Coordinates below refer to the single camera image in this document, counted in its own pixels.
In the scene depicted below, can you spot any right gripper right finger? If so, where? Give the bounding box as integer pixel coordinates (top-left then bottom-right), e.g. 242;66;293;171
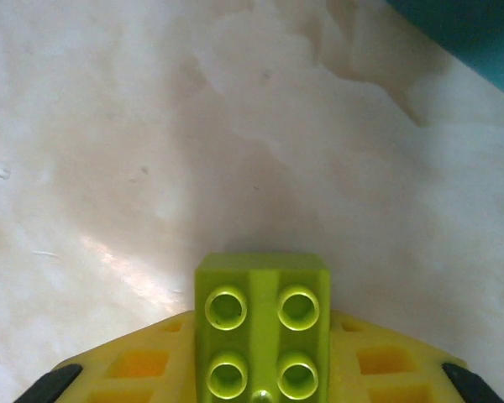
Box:
330;309;504;403

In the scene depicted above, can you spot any teal plastic container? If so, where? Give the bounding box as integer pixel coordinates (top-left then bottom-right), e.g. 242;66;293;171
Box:
384;0;504;106

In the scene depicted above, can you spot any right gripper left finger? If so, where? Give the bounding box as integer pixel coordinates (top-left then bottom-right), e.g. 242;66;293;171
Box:
18;309;198;403

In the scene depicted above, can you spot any small lime green lego brick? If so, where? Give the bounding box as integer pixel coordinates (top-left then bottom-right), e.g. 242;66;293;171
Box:
192;251;333;403

